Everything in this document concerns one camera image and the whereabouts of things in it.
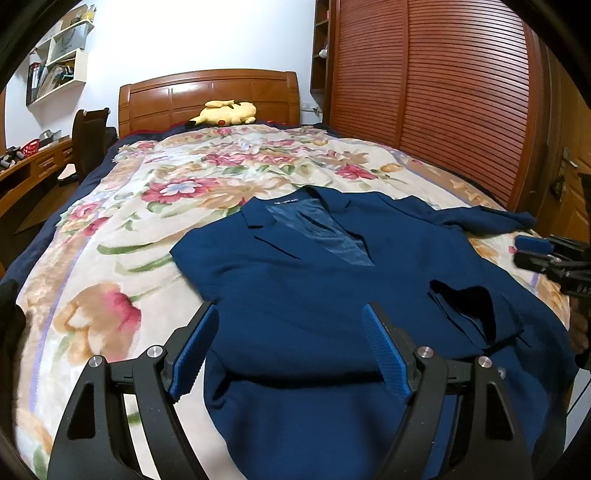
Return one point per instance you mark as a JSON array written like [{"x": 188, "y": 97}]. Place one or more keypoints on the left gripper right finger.
[{"x": 486, "y": 440}]

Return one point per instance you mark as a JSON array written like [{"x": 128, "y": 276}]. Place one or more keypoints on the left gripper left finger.
[{"x": 93, "y": 440}]

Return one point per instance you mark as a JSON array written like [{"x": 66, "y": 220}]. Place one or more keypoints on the navy blue suit jacket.
[{"x": 293, "y": 383}]

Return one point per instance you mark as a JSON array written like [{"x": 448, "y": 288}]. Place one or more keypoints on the wooden room door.
[{"x": 561, "y": 209}]

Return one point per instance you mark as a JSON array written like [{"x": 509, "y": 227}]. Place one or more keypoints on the floral bed blanket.
[{"x": 107, "y": 284}]

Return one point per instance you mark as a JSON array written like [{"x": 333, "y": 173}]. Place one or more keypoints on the louvered wooden wardrobe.
[{"x": 459, "y": 84}]

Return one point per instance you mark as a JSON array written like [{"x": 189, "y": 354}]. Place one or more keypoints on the wooden desk with cabinets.
[{"x": 20, "y": 179}]

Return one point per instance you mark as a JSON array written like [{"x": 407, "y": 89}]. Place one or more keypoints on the red basket on desk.
[{"x": 30, "y": 148}]

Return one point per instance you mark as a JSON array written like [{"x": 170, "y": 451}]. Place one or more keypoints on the dark wooden chair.
[{"x": 91, "y": 139}]

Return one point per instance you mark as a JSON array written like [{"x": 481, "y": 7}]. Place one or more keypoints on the wooden bed headboard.
[{"x": 158, "y": 104}]

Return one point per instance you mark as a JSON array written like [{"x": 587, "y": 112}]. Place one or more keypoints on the yellow Pikachu plush toy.
[{"x": 225, "y": 113}]

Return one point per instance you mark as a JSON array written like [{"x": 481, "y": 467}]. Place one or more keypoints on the white wall shelf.
[{"x": 59, "y": 61}]

